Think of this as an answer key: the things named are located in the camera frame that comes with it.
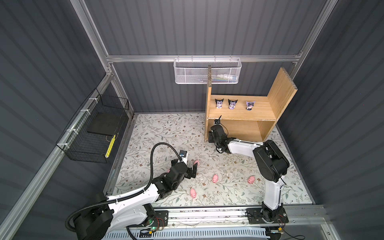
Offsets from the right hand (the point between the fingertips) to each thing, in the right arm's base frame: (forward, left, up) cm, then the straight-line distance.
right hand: (214, 133), depth 99 cm
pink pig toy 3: (-36, +14, -5) cm, 39 cm away
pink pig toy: (-17, +11, -6) cm, 22 cm away
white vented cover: (-54, -5, -8) cm, 55 cm away
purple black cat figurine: (+3, -1, +24) cm, 24 cm away
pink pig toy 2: (-29, +1, -5) cm, 29 cm away
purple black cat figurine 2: (+1, -8, +25) cm, 26 cm away
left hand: (-23, +15, +4) cm, 28 cm away
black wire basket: (-18, +65, +22) cm, 71 cm away
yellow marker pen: (-25, +51, +22) cm, 61 cm away
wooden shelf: (-4, -17, +20) cm, 26 cm away
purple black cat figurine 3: (+1, -18, +24) cm, 30 cm away
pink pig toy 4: (-29, -20, -6) cm, 35 cm away
